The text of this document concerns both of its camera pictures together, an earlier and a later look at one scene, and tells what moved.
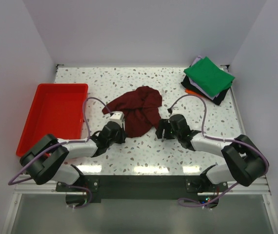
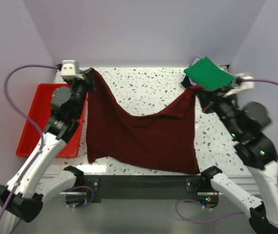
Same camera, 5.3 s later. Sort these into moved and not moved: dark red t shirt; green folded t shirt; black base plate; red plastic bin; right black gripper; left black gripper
Moved: right black gripper; left black gripper; dark red t shirt
Not moved: green folded t shirt; black base plate; red plastic bin
